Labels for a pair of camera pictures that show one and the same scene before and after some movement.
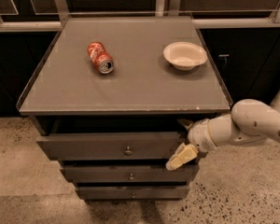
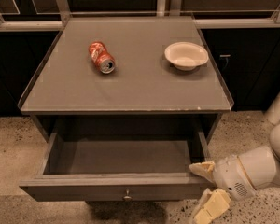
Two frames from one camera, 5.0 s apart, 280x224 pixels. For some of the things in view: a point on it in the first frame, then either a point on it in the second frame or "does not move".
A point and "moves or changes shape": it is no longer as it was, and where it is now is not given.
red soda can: (100, 57) does not move
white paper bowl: (185, 56) does not move
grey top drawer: (108, 146) moves or changes shape
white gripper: (198, 135) → (230, 175)
